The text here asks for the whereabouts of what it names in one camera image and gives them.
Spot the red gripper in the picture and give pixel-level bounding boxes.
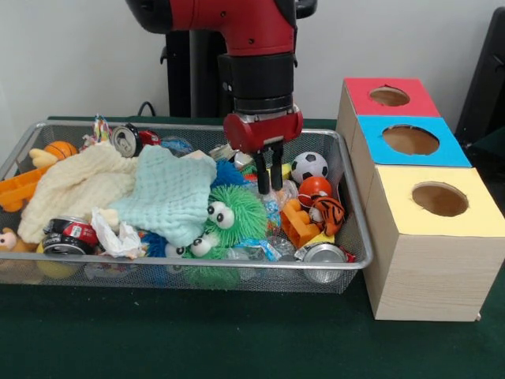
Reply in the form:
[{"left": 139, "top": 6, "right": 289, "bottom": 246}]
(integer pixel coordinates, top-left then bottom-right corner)
[{"left": 223, "top": 105, "right": 304, "bottom": 196}]

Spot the mint green muslin cloth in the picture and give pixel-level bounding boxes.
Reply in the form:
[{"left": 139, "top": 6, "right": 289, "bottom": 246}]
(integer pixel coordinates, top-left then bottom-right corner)
[{"left": 110, "top": 145, "right": 218, "bottom": 247}]

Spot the shallow clear mesh bin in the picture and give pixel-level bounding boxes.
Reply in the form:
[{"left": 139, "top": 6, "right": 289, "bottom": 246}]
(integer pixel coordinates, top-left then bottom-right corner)
[{"left": 0, "top": 120, "right": 374, "bottom": 295}]

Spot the wooden box with three holes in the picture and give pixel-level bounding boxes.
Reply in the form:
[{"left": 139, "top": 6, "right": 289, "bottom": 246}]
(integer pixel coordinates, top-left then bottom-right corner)
[{"left": 337, "top": 77, "right": 505, "bottom": 322}]

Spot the small soccer ball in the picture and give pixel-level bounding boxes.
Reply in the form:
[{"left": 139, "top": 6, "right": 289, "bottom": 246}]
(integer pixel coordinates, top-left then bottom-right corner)
[{"left": 291, "top": 152, "right": 329, "bottom": 184}]

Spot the blue spiky rubber ball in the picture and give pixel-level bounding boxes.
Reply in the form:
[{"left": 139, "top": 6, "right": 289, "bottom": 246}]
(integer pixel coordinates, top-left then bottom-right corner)
[{"left": 211, "top": 160, "right": 245, "bottom": 189}]

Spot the small red ball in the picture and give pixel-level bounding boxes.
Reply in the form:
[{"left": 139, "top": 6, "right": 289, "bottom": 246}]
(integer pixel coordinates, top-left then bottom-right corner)
[{"left": 298, "top": 175, "right": 334, "bottom": 208}]

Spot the large green spiky ball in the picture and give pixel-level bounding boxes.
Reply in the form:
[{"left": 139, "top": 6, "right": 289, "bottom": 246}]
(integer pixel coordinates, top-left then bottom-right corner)
[{"left": 207, "top": 186, "right": 269, "bottom": 250}]

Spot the orange toy block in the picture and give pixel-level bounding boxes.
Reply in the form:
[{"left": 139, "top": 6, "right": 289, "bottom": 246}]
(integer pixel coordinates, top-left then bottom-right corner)
[{"left": 280, "top": 199, "right": 320, "bottom": 250}]

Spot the orange tiger plush toy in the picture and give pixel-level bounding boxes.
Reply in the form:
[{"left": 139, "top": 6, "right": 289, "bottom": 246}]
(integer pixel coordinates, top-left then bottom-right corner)
[{"left": 309, "top": 196, "right": 346, "bottom": 236}]

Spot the yellow cheese wedge toy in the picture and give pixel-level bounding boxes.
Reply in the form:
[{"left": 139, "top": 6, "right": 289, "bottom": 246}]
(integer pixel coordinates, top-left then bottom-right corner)
[{"left": 306, "top": 231, "right": 336, "bottom": 247}]

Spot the small green spiky ball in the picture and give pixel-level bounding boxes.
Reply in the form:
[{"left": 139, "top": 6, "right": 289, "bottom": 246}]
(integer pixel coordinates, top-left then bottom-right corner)
[{"left": 180, "top": 237, "right": 241, "bottom": 289}]

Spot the cream muslin cloth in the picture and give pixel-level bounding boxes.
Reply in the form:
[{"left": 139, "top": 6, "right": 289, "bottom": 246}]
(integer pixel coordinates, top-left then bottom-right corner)
[{"left": 17, "top": 142, "right": 139, "bottom": 244}]

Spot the red and black soda can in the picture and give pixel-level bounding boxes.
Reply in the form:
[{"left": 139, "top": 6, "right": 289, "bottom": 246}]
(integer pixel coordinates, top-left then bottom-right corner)
[{"left": 42, "top": 216, "right": 99, "bottom": 257}]

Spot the small orange basketball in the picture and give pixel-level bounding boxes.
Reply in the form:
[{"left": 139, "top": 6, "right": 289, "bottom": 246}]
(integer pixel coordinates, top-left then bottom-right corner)
[{"left": 44, "top": 141, "right": 78, "bottom": 161}]

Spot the orange plastic toy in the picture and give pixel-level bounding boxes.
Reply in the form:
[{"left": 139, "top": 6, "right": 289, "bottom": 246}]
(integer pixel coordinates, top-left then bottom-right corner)
[{"left": 0, "top": 166, "right": 50, "bottom": 212}]

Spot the small brown plush doll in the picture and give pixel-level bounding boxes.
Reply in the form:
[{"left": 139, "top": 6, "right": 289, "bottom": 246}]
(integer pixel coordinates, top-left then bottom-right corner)
[{"left": 0, "top": 227, "right": 21, "bottom": 253}]

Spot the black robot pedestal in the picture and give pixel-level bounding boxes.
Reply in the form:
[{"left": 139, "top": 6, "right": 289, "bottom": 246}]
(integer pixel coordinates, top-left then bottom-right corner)
[{"left": 160, "top": 30, "right": 238, "bottom": 121}]

